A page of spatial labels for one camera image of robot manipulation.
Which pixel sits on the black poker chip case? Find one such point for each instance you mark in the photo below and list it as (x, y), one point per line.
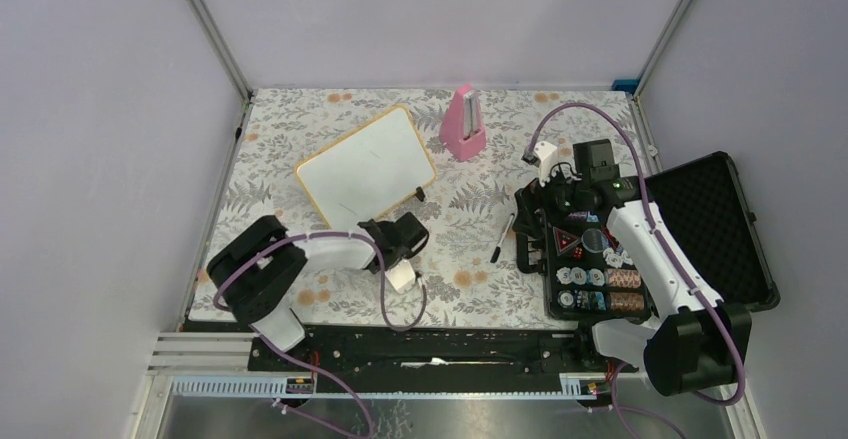
(689, 242)

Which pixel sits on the yellow framed whiteboard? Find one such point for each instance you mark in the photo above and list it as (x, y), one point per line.
(369, 171)

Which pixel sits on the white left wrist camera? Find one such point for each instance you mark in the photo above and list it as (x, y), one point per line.
(402, 277)

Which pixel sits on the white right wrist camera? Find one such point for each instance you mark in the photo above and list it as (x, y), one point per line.
(546, 155)

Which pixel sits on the floral table mat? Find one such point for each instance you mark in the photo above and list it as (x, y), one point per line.
(465, 209)

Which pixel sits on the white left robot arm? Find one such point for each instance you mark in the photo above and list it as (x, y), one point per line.
(254, 272)

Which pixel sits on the black mounting base plate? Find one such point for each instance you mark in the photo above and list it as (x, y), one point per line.
(504, 362)

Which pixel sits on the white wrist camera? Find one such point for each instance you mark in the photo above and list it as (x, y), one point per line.
(546, 155)
(402, 277)

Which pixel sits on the blue corner bracket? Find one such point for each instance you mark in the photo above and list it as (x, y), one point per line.
(628, 86)

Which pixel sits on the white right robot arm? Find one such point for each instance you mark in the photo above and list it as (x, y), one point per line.
(700, 352)

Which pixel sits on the triangular all-in button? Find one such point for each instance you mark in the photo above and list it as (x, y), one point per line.
(564, 241)

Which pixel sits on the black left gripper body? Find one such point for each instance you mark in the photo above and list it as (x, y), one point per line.
(404, 256)

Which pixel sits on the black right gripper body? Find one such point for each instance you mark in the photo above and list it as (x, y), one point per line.
(565, 195)

